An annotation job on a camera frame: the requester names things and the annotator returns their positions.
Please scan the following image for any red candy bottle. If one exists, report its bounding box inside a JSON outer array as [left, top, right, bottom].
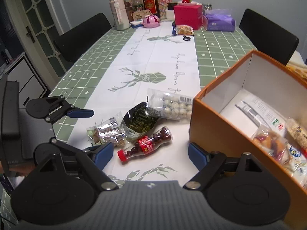
[[117, 126, 173, 163]]

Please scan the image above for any purple tissue pack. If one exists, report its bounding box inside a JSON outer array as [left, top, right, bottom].
[[202, 9, 236, 32]]

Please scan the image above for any green checked tablecloth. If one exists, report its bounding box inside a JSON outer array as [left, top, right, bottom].
[[0, 20, 259, 223]]

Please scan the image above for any dark brown glass bottle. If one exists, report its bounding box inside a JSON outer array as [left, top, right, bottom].
[[143, 0, 161, 18]]

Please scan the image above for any folded towels stack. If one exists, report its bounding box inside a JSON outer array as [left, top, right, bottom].
[[286, 50, 307, 80]]

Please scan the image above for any black foil snack bag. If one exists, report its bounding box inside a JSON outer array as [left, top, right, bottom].
[[121, 102, 158, 143]]

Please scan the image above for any clear pastry snack packet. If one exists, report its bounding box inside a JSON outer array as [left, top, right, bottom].
[[252, 126, 289, 165]]

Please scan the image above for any white pink bottle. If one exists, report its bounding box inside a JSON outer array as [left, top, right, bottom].
[[109, 0, 130, 31]]

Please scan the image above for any black chair left side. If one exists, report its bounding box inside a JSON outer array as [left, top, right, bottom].
[[53, 13, 111, 62]]

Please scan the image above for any yellow waffle biscuit packet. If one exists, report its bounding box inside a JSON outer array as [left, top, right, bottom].
[[285, 118, 306, 189]]

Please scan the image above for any pink round container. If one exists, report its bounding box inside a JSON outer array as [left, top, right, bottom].
[[142, 15, 160, 29]]

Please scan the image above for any silver candy bag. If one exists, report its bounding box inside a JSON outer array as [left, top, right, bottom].
[[86, 113, 127, 147]]

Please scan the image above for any small nut snack bag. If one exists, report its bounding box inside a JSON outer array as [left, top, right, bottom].
[[175, 25, 194, 36]]

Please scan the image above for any black chair right side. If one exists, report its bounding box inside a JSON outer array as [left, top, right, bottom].
[[239, 9, 299, 65]]

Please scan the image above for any white ball candy packet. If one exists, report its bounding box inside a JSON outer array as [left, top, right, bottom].
[[147, 89, 193, 121]]

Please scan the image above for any black chair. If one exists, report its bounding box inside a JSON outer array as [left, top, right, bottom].
[[53, 13, 111, 62], [239, 9, 299, 65]]

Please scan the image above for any magenta tissue box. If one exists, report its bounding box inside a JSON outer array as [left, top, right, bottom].
[[174, 5, 203, 30]]

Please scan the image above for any orange cardboard box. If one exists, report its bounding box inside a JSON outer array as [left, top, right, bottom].
[[189, 50, 306, 229]]

